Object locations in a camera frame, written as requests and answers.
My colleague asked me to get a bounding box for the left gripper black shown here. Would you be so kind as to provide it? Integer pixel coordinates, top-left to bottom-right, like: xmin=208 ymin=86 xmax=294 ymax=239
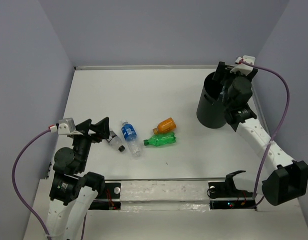
xmin=72 ymin=115 xmax=110 ymax=171

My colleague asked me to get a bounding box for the clear bottle black cap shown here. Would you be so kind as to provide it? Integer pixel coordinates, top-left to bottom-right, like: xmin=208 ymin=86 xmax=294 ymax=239
xmin=106 ymin=130 xmax=125 ymax=153

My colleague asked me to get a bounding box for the clear bottle green white label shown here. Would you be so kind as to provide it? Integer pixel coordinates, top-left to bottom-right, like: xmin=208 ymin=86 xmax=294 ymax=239
xmin=218 ymin=86 xmax=228 ymax=103

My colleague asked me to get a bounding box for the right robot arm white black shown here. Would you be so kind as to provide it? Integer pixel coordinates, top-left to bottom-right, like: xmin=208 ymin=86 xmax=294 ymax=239
xmin=213 ymin=56 xmax=308 ymax=206

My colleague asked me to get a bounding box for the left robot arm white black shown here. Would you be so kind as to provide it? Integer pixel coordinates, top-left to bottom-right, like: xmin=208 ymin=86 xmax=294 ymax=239
xmin=46 ymin=117 xmax=110 ymax=240

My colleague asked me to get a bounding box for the black plastic bin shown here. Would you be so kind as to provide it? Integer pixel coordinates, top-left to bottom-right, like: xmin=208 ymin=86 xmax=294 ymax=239
xmin=196 ymin=72 xmax=227 ymax=129

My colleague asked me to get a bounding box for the clear bottle blue label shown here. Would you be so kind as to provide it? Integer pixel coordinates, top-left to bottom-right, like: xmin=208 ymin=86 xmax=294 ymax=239
xmin=121 ymin=121 xmax=142 ymax=158

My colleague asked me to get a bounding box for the green plastic bottle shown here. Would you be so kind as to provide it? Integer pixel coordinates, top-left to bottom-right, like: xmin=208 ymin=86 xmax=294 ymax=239
xmin=143 ymin=132 xmax=176 ymax=147

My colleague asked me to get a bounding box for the orange plastic bottle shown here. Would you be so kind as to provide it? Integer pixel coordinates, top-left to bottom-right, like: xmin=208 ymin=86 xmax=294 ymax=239
xmin=152 ymin=117 xmax=177 ymax=135

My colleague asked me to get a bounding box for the white foam front board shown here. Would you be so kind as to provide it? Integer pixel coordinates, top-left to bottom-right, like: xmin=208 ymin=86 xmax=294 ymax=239
xmin=119 ymin=180 xmax=210 ymax=212

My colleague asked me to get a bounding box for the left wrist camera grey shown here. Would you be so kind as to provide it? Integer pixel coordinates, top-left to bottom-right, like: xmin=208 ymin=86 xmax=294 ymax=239
xmin=48 ymin=117 xmax=76 ymax=135

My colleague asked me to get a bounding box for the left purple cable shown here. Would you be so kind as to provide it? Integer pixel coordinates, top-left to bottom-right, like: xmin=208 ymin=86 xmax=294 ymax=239
xmin=11 ymin=127 xmax=87 ymax=240

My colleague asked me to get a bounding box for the aluminium table edge rail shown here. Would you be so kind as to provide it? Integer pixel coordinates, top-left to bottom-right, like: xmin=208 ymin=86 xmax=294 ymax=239
xmin=74 ymin=65 xmax=217 ymax=71

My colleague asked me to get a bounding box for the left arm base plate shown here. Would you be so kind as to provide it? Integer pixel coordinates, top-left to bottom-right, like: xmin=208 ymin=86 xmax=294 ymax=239
xmin=89 ymin=181 xmax=121 ymax=211

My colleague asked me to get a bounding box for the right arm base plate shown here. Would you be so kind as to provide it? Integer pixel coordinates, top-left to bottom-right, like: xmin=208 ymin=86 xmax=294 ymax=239
xmin=206 ymin=181 xmax=257 ymax=210

